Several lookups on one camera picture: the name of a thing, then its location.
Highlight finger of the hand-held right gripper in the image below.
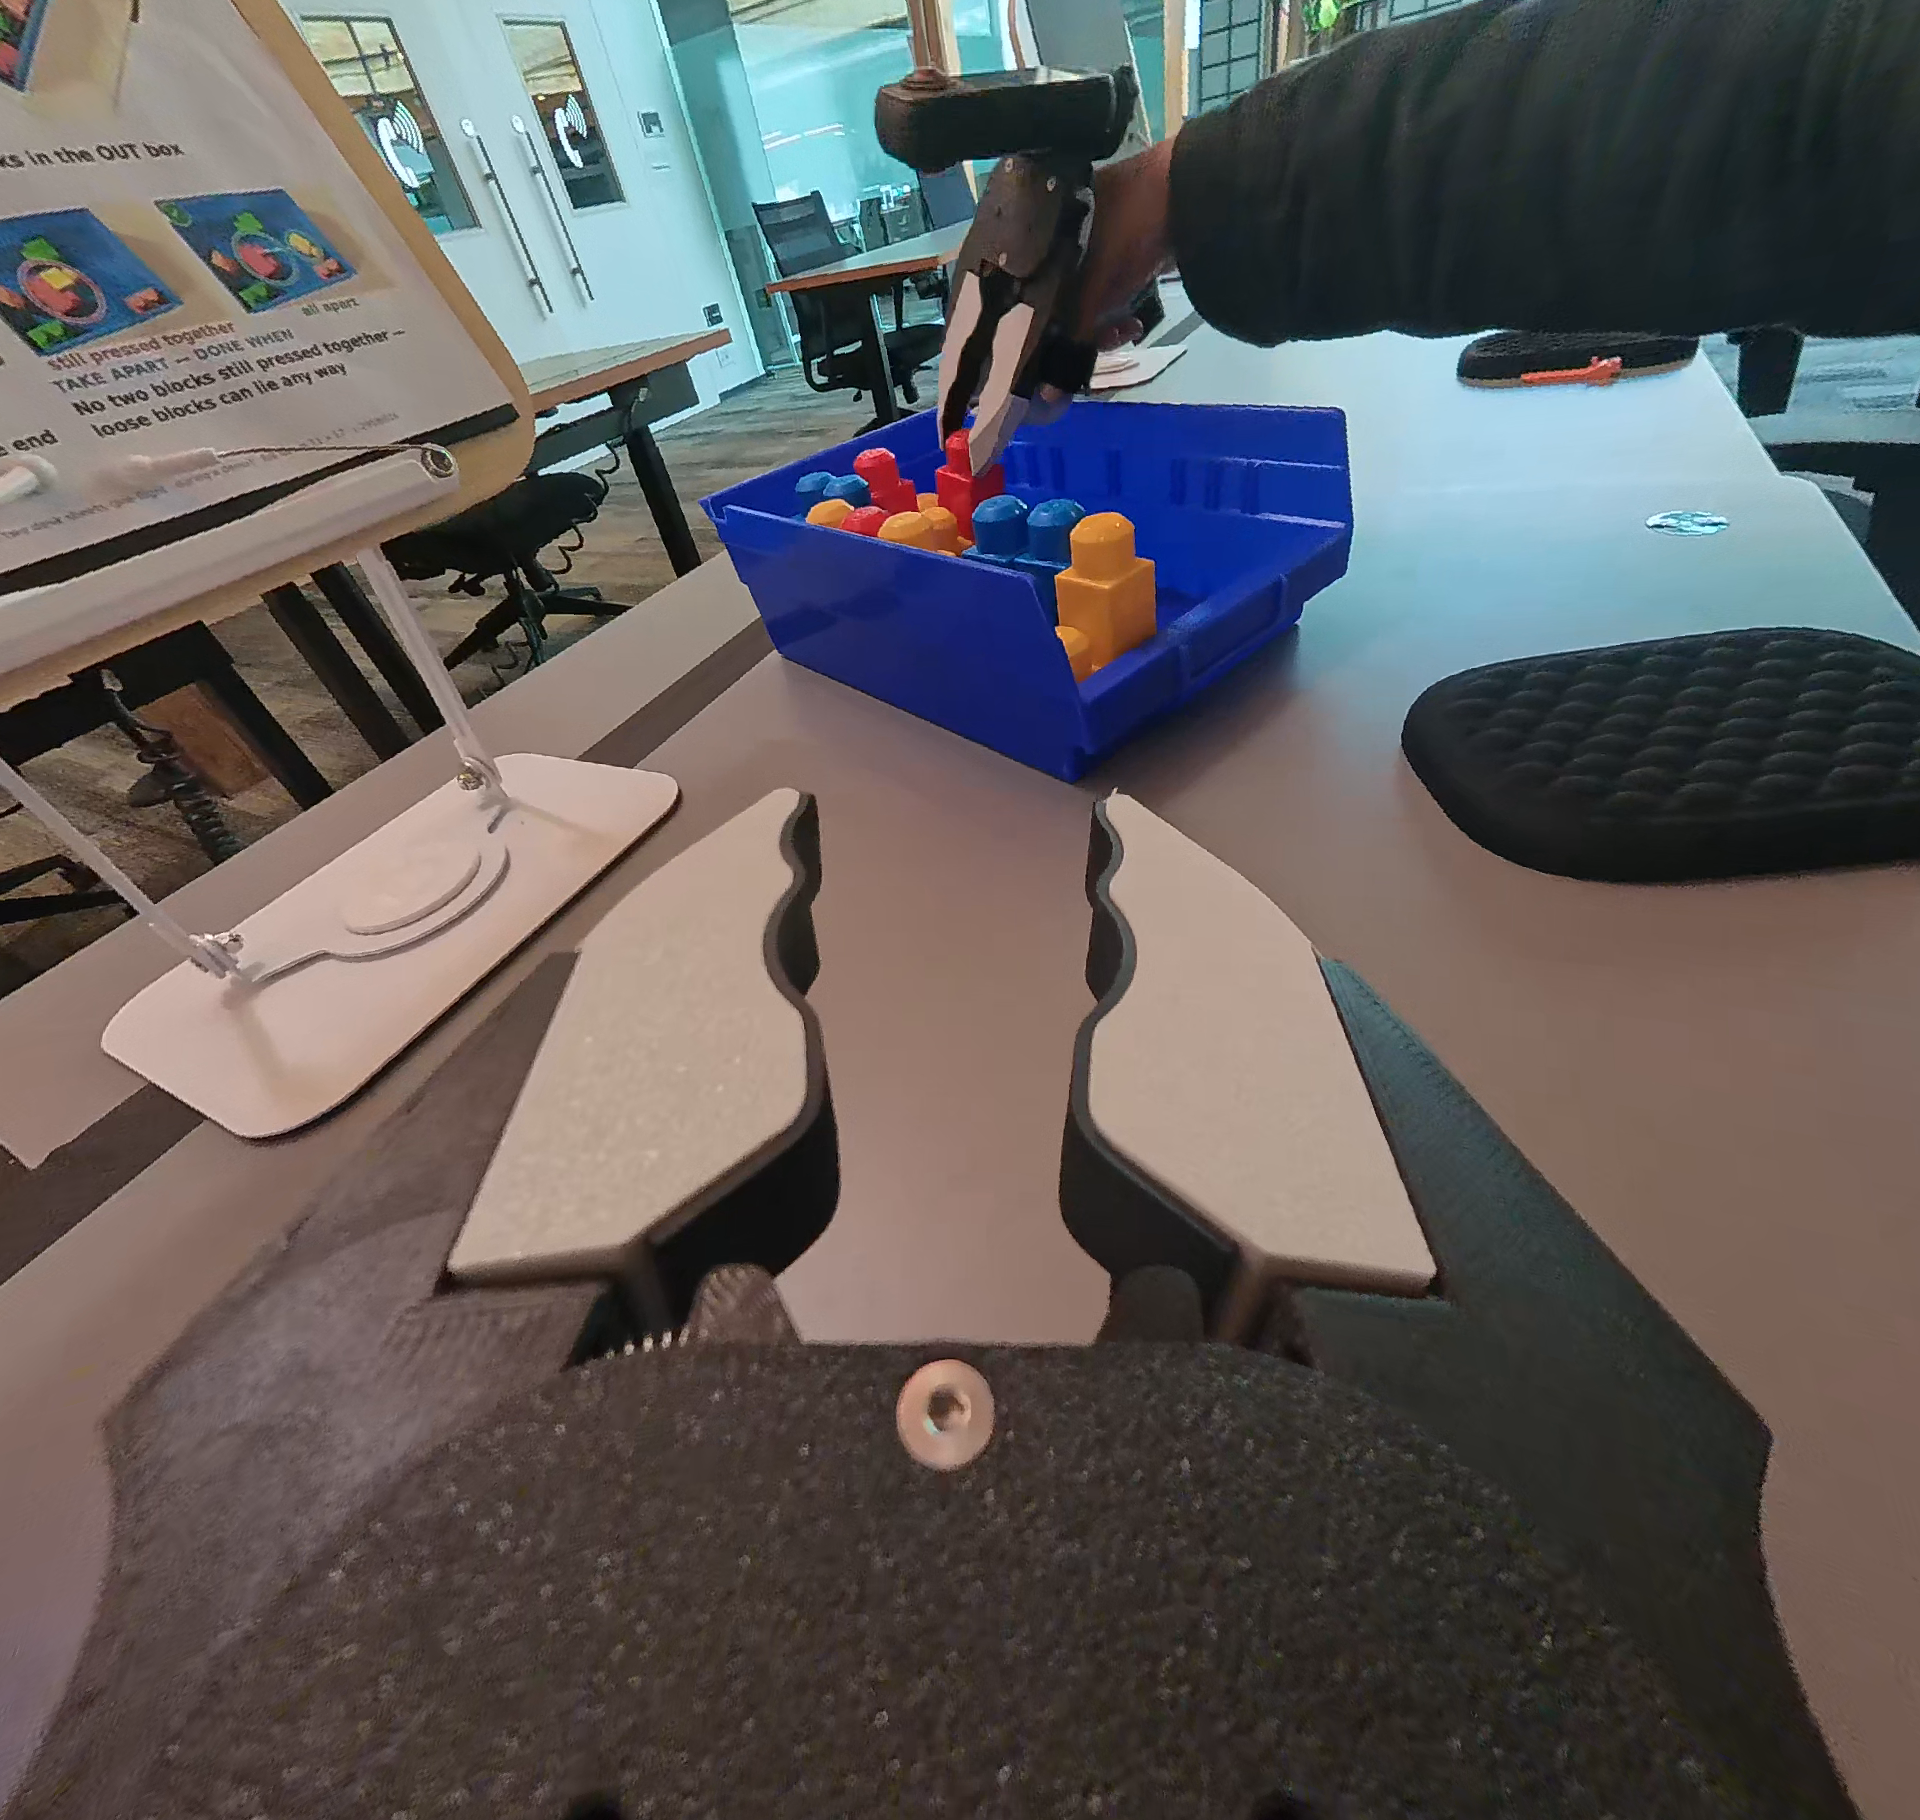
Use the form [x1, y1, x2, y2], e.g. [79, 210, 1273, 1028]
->
[965, 304, 1041, 485]
[935, 271, 996, 453]

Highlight black chair armrest pad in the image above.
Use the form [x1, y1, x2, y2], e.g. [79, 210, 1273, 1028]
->
[1458, 333, 1706, 386]
[1400, 626, 1920, 886]

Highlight phone icon wall sign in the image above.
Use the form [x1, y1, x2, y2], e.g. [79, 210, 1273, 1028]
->
[300, 18, 482, 237]
[498, 21, 625, 215]

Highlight white stand with wooden board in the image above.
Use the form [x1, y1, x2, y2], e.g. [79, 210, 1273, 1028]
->
[0, 0, 680, 1144]

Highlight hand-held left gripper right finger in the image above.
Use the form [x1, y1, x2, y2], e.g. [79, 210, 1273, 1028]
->
[1057, 791, 1442, 1350]

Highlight black mesh office chair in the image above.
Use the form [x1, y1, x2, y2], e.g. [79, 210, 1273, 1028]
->
[1725, 325, 1920, 624]

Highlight wooden-top office desk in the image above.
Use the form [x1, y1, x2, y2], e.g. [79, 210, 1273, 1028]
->
[516, 333, 735, 579]
[766, 218, 978, 430]

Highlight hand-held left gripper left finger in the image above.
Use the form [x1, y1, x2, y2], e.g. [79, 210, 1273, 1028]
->
[444, 788, 841, 1350]

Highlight heap of coloured blocks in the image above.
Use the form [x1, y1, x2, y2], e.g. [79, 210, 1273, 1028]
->
[793, 449, 1158, 688]

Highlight person's right hand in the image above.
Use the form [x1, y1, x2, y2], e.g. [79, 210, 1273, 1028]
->
[1069, 137, 1179, 355]

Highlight printed instruction sheet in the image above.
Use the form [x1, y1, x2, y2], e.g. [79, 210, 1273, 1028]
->
[0, 0, 519, 571]

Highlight blue plastic bin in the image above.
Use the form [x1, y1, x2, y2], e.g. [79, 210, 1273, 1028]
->
[701, 400, 1349, 786]

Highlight black coiled cable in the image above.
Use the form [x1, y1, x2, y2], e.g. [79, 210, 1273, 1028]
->
[105, 668, 243, 867]

